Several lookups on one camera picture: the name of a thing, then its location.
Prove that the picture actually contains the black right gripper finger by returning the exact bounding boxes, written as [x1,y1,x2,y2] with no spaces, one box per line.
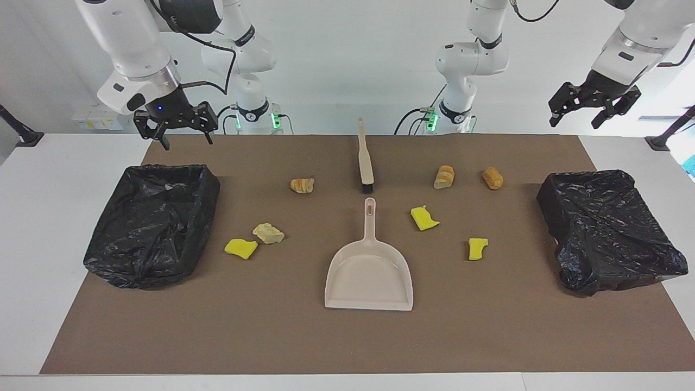
[187,102,219,145]
[134,110,170,151]

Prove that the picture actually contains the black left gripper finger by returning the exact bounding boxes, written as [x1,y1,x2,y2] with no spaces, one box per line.
[592,86,642,129]
[548,83,584,128]

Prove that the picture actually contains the striped bread roll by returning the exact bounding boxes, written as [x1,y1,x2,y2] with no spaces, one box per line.
[433,165,456,190]

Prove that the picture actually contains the beige brush black bristles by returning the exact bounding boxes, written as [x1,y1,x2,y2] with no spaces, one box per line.
[357,117,375,194]

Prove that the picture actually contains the beige plastic dustpan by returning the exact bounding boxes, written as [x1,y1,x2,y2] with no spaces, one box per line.
[325,197,414,312]

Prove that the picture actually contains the bin with black bag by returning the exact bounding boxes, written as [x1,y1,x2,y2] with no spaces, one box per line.
[83,164,221,289]
[536,169,689,297]

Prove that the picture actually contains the pale crumpled bread piece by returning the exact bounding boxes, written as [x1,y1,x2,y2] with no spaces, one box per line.
[252,223,285,244]

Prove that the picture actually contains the brown table mat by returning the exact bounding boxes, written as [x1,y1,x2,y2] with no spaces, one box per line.
[41,134,695,375]

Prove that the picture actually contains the black right base cable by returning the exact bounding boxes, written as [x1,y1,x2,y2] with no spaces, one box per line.
[216,105,239,135]

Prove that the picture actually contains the black base cable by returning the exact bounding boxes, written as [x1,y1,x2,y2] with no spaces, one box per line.
[394,108,435,135]
[216,105,239,135]

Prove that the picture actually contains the white wall box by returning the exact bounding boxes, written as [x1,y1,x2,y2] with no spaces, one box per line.
[72,106,124,131]

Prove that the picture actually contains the black camera stand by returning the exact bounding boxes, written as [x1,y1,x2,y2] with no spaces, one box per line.
[645,105,695,152]
[0,103,44,148]

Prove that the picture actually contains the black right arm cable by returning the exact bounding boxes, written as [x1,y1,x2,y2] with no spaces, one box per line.
[149,0,238,96]

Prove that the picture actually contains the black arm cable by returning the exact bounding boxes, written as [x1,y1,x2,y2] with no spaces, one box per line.
[510,0,695,67]
[149,0,238,96]

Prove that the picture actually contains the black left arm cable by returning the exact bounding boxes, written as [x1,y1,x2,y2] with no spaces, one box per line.
[510,0,695,67]

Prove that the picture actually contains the black left base cable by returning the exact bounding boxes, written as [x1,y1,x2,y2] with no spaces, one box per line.
[394,108,435,135]

